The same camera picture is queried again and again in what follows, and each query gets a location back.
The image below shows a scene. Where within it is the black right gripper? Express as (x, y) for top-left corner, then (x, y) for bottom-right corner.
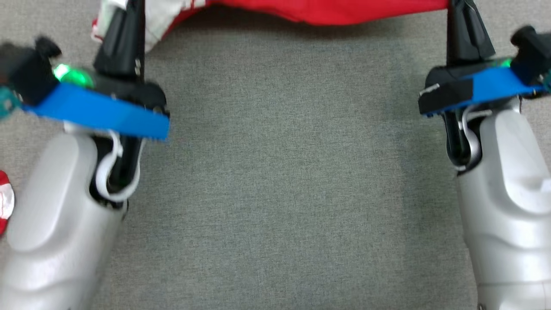
(424, 0), (514, 85)

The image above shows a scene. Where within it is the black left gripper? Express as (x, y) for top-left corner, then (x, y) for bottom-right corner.
(53, 0), (170, 119)

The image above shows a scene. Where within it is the teal plug left camera cable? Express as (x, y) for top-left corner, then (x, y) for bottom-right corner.
(0, 86), (20, 119)

